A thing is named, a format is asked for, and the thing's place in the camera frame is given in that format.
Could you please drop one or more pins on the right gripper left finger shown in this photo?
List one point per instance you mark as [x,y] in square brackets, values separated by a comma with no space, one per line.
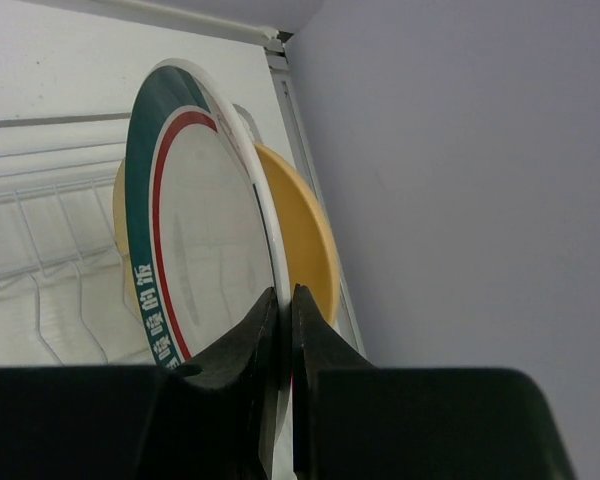
[130,415]

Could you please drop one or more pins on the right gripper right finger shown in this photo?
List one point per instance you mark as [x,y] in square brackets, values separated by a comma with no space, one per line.
[354,420]

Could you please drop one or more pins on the plain yellow round plate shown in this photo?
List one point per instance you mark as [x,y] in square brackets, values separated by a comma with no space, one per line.
[300,230]

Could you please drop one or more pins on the white plate green red rim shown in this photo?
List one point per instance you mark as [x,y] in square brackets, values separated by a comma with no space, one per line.
[178,101]

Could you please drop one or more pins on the white wire dish rack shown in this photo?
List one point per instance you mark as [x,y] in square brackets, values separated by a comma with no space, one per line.
[67,293]

